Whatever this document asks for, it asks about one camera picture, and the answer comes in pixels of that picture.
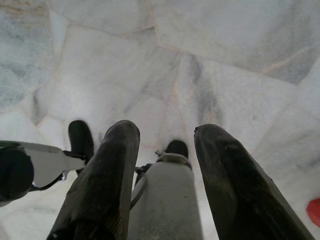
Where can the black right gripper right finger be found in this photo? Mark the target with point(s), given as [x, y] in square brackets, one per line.
[237, 190]

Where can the silver robot right leg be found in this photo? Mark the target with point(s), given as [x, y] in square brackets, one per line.
[170, 195]

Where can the black robot left foot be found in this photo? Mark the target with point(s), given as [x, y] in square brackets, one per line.
[80, 137]

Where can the black robot foot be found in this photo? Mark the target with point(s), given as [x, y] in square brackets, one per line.
[177, 148]
[80, 137]

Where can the black robot right foot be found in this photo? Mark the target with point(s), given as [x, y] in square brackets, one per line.
[177, 148]

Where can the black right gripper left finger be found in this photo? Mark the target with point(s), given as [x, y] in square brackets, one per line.
[105, 180]

